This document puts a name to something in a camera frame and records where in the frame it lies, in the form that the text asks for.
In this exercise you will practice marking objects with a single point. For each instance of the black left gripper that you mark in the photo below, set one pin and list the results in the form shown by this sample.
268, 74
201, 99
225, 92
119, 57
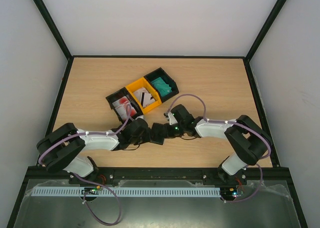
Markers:
147, 136

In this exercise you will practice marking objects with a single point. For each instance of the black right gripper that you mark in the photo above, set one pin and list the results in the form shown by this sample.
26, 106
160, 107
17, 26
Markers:
186, 123

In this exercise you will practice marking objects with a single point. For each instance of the black leather card holder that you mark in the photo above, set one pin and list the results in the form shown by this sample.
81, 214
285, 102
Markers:
158, 133

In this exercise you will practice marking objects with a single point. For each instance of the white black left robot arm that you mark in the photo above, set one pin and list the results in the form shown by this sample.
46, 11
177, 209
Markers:
60, 150

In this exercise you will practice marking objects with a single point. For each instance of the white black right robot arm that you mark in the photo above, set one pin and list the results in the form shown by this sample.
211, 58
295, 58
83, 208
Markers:
249, 142

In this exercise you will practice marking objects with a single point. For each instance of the white red card stack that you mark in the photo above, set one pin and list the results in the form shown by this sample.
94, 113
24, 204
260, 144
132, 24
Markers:
120, 106

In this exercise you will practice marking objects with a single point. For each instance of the white orange card stack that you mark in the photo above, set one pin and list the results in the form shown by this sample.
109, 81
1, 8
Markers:
144, 97

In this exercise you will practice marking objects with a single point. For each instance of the black card bin left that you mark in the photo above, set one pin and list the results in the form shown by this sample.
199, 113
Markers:
135, 108

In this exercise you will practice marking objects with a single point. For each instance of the black card bin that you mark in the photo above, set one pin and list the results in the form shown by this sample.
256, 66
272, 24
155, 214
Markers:
135, 108
161, 73

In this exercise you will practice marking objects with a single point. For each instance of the teal card stack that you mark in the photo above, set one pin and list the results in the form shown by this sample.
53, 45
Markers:
161, 86

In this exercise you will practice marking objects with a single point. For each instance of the yellow card bin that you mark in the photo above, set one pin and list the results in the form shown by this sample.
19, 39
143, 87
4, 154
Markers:
142, 82

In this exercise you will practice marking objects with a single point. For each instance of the black card bin right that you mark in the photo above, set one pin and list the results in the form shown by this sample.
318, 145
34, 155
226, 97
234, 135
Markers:
161, 73

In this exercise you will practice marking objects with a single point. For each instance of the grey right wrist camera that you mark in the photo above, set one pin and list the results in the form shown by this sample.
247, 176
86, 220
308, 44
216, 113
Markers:
170, 117

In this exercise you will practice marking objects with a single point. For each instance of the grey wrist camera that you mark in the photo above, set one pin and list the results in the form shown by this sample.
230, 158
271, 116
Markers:
141, 117
170, 117

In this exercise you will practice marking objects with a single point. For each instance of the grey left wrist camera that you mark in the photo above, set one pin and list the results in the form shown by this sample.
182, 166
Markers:
141, 117

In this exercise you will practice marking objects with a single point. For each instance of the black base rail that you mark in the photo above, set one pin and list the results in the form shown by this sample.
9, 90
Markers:
206, 176

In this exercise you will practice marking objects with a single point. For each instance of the white slotted cable duct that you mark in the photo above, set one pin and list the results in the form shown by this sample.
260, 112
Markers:
126, 192

